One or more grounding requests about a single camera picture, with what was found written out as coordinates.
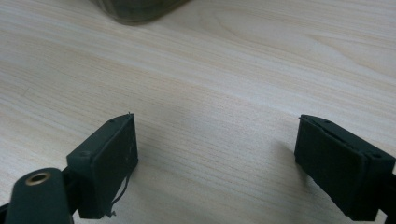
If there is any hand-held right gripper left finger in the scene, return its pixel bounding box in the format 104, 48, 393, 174
65, 112, 139, 220

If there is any brown transparent storage box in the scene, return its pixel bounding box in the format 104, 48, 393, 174
89, 0, 191, 26

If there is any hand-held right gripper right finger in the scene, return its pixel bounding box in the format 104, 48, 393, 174
293, 114, 396, 222

